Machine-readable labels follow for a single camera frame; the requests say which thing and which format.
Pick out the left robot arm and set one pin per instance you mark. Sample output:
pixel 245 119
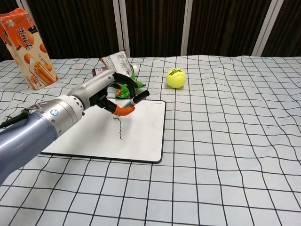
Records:
pixel 35 134

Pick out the orange egg roll box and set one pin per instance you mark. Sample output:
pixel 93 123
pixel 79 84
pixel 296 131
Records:
pixel 28 58

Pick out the white dry-erase board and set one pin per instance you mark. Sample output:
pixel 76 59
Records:
pixel 136 136

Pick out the grid-patterned light blue tablecloth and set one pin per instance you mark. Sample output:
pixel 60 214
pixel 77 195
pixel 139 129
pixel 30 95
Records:
pixel 211 164

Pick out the black capped marker pen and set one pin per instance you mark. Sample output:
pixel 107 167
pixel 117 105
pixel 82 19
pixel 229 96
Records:
pixel 142 96

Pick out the brown bottle with white cap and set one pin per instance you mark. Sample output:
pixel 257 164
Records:
pixel 98 71

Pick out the green snack bag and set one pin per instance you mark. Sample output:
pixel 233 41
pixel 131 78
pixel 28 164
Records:
pixel 120 60

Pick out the yellow tennis ball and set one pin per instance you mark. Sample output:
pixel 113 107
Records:
pixel 176 78

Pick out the white screen frame post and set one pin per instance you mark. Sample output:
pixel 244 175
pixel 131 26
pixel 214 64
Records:
pixel 21 2
pixel 187 28
pixel 266 28
pixel 123 28

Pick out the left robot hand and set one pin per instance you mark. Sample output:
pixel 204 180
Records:
pixel 94 84

